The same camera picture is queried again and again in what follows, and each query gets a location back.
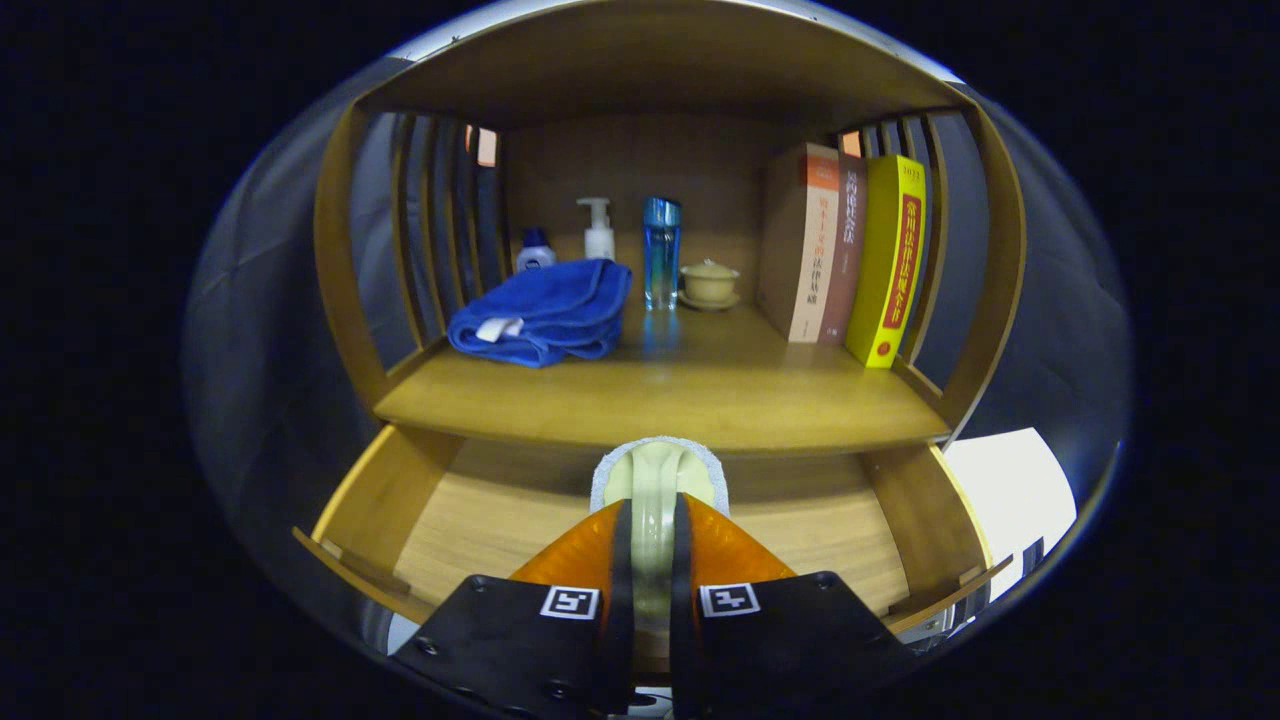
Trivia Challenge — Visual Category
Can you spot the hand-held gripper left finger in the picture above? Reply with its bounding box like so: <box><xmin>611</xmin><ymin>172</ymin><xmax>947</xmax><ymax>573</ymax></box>
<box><xmin>388</xmin><ymin>497</ymin><xmax>636</xmax><ymax>719</ymax></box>

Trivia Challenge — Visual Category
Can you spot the brown book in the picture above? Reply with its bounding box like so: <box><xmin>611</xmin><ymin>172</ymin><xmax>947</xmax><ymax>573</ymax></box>
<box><xmin>820</xmin><ymin>155</ymin><xmax>869</xmax><ymax>346</ymax></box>

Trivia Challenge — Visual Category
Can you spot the small white blue-capped bottle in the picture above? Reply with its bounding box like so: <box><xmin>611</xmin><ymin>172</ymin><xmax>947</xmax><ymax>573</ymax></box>
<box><xmin>515</xmin><ymin>228</ymin><xmax>557</xmax><ymax>273</ymax></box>

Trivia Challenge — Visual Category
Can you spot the wooden drawer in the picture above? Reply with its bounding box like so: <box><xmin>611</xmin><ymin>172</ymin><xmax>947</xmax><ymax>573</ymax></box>
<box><xmin>292</xmin><ymin>425</ymin><xmax>1013</xmax><ymax>641</ymax></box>

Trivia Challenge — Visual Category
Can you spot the blue folded towel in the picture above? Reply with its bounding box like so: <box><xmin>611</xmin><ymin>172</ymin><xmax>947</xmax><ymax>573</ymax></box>
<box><xmin>447</xmin><ymin>259</ymin><xmax>633</xmax><ymax>369</ymax></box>

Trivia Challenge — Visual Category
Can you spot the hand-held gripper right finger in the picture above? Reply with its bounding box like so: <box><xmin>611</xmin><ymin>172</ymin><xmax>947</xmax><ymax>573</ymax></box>
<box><xmin>670</xmin><ymin>492</ymin><xmax>921</xmax><ymax>719</ymax></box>

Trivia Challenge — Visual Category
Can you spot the white pump bottle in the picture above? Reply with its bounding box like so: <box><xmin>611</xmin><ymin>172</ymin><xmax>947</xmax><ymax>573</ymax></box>
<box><xmin>577</xmin><ymin>197</ymin><xmax>617</xmax><ymax>263</ymax></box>

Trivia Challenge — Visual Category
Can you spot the pale green scrub brush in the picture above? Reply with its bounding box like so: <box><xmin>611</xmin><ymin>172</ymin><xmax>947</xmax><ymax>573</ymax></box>
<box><xmin>590</xmin><ymin>436</ymin><xmax>731</xmax><ymax>651</ymax></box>

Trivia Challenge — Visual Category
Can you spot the yellow book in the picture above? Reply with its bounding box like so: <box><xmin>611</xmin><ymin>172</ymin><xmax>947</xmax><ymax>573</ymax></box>
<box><xmin>846</xmin><ymin>154</ymin><xmax>927</xmax><ymax>369</ymax></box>

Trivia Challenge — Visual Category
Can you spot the white table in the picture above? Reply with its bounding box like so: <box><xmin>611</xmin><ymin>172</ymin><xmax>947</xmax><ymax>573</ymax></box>
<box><xmin>943</xmin><ymin>427</ymin><xmax>1078</xmax><ymax>601</ymax></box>

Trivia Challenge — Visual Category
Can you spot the beige lidded teacup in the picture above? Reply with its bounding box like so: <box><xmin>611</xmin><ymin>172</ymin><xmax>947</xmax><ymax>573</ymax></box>
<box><xmin>678</xmin><ymin>259</ymin><xmax>742</xmax><ymax>311</ymax></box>

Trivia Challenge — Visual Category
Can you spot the blue glass bottle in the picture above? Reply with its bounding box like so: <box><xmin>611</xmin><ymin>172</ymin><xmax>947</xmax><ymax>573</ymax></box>
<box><xmin>642</xmin><ymin>196</ymin><xmax>683</xmax><ymax>311</ymax></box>

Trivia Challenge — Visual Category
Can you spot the wooden countertop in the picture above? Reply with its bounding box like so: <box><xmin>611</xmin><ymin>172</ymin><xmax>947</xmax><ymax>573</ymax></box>
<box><xmin>375</xmin><ymin>300</ymin><xmax>951</xmax><ymax>456</ymax></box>

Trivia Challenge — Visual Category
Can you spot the beige book with orange band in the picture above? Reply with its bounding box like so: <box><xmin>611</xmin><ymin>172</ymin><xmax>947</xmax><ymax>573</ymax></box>
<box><xmin>755</xmin><ymin>142</ymin><xmax>841</xmax><ymax>344</ymax></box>

